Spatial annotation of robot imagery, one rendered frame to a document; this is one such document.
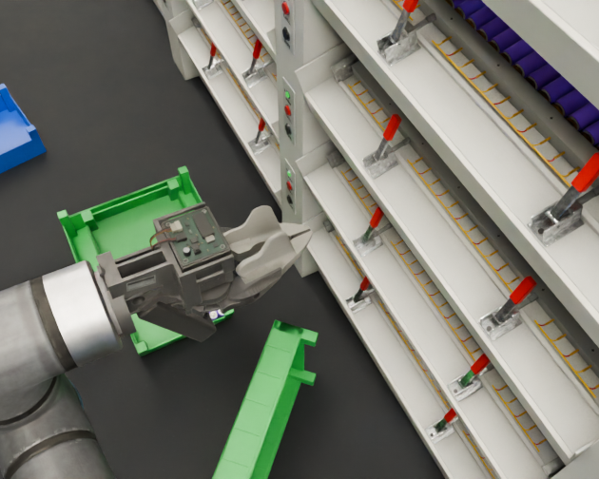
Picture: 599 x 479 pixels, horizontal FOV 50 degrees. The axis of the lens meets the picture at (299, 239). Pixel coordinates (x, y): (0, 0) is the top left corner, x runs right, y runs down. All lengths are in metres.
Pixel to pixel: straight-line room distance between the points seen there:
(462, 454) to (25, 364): 0.74
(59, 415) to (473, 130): 0.49
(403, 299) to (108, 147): 0.96
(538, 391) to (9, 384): 0.53
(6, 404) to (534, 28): 0.54
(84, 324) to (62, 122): 1.26
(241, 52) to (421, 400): 0.75
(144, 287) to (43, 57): 1.47
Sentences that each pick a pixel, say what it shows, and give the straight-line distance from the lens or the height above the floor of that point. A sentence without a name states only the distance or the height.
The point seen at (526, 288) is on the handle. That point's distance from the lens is 0.72.
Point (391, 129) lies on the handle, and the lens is 0.84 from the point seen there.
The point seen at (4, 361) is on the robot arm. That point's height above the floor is 0.71.
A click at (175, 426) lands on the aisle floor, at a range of 1.30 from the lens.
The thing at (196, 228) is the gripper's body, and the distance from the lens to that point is 0.61.
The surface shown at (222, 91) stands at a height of 0.16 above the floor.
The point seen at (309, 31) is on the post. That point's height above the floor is 0.64.
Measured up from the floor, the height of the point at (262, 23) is 0.54.
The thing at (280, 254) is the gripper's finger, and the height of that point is 0.67.
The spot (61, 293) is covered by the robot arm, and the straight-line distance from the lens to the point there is 0.60.
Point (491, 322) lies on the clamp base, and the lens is 0.78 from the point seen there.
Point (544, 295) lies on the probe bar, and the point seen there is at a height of 0.58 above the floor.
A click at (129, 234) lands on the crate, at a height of 0.10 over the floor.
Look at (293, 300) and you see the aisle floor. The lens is 1.39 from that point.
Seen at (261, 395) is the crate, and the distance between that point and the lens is 1.09.
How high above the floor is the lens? 1.22
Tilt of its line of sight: 56 degrees down
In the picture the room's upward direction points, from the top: straight up
